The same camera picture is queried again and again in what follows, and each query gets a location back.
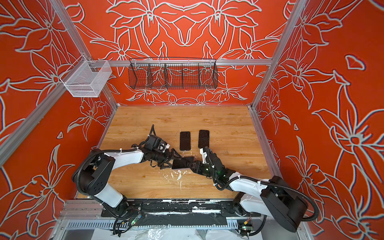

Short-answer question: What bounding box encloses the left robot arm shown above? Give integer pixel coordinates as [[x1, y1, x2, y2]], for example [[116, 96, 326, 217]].
[[72, 135, 181, 220]]

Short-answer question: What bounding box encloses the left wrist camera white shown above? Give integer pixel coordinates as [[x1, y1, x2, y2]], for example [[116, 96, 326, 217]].
[[158, 143, 169, 153]]

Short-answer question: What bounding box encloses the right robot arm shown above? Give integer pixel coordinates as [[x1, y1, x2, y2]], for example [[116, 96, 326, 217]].
[[187, 153, 320, 233]]

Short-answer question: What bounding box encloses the dark phone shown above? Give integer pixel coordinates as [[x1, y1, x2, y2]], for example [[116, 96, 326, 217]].
[[198, 130, 210, 149]]

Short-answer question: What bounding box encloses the white cable duct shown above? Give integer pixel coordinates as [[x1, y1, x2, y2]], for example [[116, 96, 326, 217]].
[[64, 220, 239, 231]]

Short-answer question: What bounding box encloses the black phone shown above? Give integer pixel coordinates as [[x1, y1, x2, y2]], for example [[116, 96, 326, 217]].
[[180, 131, 191, 151]]

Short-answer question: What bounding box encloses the clear plastic bin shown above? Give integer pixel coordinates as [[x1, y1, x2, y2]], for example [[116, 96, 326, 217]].
[[60, 60, 112, 98]]

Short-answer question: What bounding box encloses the purple phone case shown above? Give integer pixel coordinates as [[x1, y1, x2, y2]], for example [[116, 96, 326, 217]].
[[172, 157, 195, 170]]

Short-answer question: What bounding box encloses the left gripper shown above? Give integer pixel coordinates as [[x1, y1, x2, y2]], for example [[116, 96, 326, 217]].
[[152, 148, 182, 168]]

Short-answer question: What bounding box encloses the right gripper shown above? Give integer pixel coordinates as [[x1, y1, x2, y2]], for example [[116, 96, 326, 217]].
[[185, 161, 219, 181]]

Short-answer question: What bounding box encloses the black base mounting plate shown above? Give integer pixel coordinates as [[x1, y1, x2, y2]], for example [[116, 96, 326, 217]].
[[102, 199, 261, 218]]

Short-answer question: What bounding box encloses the black wire basket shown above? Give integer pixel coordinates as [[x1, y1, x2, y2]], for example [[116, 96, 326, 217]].
[[128, 58, 219, 90]]

